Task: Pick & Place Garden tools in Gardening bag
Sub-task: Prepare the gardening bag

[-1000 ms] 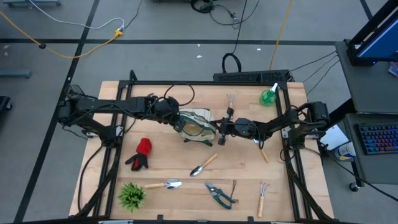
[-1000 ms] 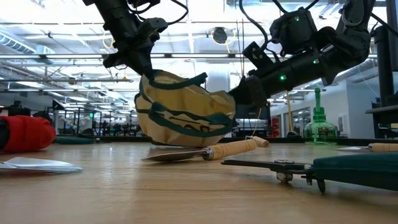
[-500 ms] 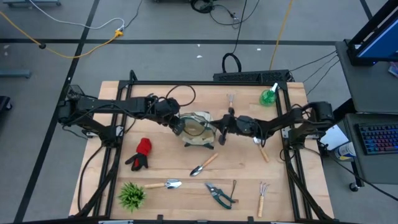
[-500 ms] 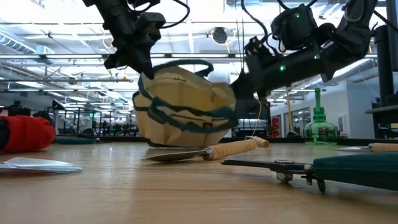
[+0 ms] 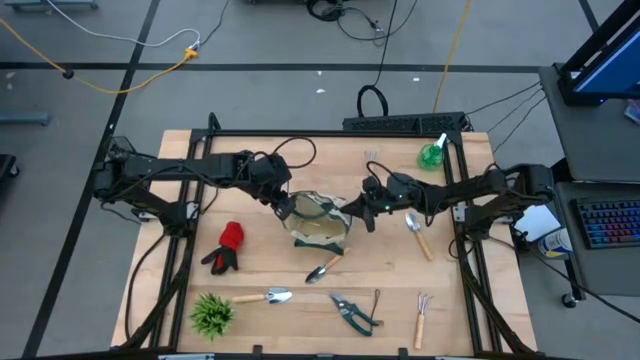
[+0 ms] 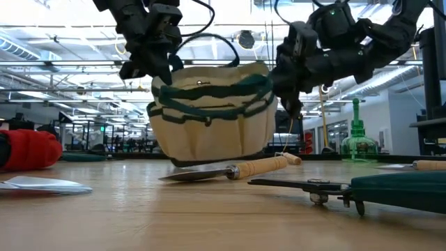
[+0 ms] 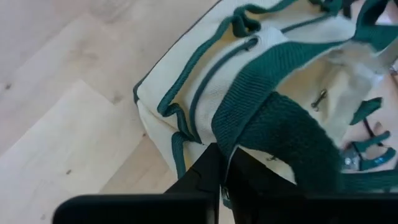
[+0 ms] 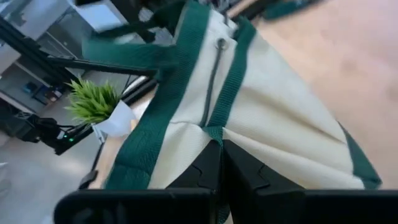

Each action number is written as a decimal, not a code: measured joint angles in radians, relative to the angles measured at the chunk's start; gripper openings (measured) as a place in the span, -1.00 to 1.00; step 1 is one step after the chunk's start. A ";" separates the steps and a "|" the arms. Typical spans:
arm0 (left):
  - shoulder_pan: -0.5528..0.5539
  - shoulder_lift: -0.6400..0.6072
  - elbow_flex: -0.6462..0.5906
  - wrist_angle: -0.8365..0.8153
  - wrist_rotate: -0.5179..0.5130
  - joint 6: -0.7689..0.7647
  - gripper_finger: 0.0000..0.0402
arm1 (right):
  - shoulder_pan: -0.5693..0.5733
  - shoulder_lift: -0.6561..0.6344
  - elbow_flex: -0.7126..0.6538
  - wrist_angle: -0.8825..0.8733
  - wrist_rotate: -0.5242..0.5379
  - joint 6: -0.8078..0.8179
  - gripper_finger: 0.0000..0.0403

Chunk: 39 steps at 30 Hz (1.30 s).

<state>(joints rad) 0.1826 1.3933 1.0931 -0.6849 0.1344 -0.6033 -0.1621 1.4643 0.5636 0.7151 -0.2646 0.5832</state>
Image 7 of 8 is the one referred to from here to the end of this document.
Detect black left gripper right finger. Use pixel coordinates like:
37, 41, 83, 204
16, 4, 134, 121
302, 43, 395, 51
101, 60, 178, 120
223, 147, 308, 197

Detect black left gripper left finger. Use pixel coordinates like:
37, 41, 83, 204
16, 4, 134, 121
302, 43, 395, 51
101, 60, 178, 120
164, 142, 223, 195

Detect cream green canvas gardening bag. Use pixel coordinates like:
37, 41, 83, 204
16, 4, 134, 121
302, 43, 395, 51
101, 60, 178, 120
132, 0, 398, 194

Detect green pruning shears with strap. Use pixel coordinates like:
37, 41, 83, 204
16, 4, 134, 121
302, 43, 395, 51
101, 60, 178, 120
340, 98, 397, 172

